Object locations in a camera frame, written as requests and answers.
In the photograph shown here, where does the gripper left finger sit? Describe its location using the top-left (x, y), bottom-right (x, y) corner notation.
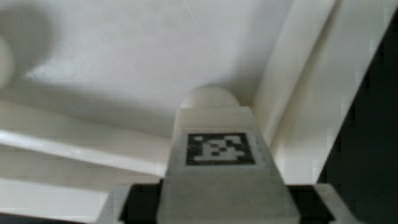
top-left (95, 181), bottom-right (168, 224)

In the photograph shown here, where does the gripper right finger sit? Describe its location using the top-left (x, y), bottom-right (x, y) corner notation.
top-left (288, 183), bottom-right (365, 224)

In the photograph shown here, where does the white table leg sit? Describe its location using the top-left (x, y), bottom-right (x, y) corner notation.
top-left (157, 86), bottom-right (301, 224)

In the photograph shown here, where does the white square table top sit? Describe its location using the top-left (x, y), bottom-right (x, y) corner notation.
top-left (0, 0), bottom-right (398, 184)

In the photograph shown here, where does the white front fence bar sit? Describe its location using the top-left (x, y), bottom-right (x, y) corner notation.
top-left (0, 178), bottom-right (114, 224)

